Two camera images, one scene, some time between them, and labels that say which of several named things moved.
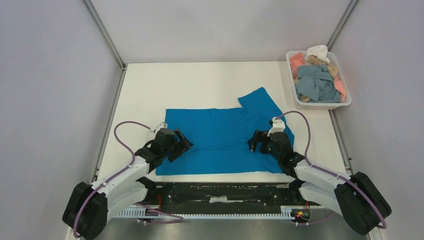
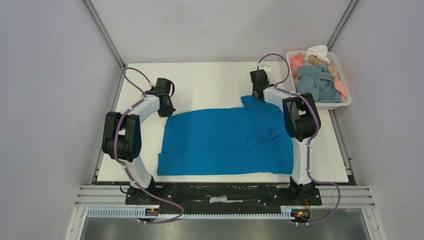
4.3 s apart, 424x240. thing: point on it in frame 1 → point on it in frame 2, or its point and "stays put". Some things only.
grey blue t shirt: [316, 82] stays put
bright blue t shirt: [220, 137] stays put
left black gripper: [185, 144] → [168, 112]
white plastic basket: [334, 60] stays put
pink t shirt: [296, 59] stays put
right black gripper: [262, 143] → [257, 94]
